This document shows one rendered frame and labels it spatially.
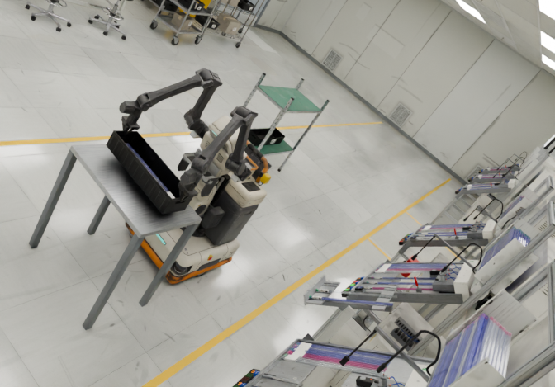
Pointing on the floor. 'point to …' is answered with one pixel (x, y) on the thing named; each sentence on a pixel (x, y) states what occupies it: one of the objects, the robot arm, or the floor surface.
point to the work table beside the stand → (143, 219)
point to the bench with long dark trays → (78, 0)
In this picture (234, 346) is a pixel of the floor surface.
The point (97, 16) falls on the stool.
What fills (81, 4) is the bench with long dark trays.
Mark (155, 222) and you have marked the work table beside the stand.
